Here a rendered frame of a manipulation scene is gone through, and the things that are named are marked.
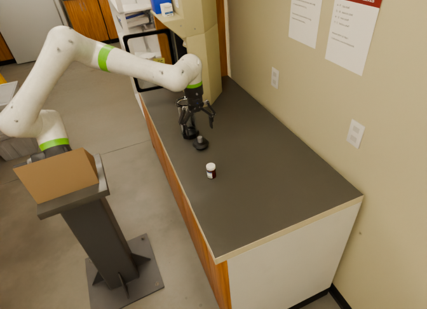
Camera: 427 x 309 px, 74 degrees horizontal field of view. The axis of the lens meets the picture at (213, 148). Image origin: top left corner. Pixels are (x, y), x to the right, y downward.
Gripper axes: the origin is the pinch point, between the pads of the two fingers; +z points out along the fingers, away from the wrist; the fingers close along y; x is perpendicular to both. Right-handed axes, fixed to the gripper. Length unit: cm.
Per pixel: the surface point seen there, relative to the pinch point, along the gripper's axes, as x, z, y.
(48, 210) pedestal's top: 11, 12, 79
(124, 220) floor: -53, 105, 62
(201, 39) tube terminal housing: -39, -33, -19
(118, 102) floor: -268, 104, 39
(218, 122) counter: -17.7, 11.9, -17.9
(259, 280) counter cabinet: 65, 45, -1
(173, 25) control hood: -39, -43, -5
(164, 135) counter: -20.3, 11.7, 15.9
